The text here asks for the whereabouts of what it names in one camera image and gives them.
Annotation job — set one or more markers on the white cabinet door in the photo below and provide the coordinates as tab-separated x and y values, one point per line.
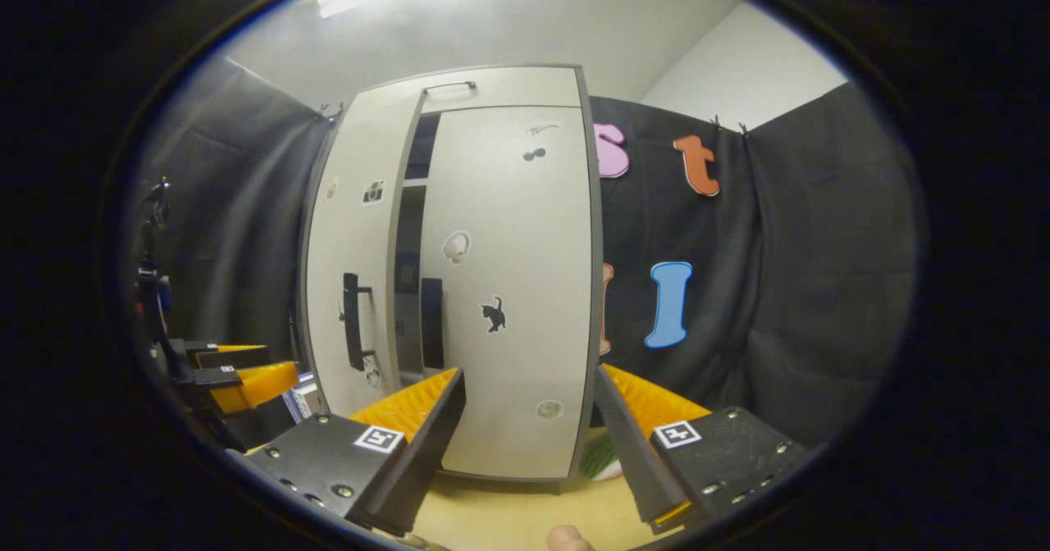
517	289
353	231

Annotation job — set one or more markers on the white cabinet drawer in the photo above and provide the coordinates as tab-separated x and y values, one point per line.
509	88

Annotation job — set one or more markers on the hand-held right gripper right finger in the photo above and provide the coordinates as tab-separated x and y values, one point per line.
636	461

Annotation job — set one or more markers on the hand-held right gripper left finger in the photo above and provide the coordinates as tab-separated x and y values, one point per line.
422	461

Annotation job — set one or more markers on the white cabinet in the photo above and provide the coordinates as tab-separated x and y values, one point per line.
492	88

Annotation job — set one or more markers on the toy watermelon slice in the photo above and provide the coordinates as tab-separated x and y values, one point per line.
603	461

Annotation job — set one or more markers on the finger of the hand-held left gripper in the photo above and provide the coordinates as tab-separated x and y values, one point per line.
234	358
254	387

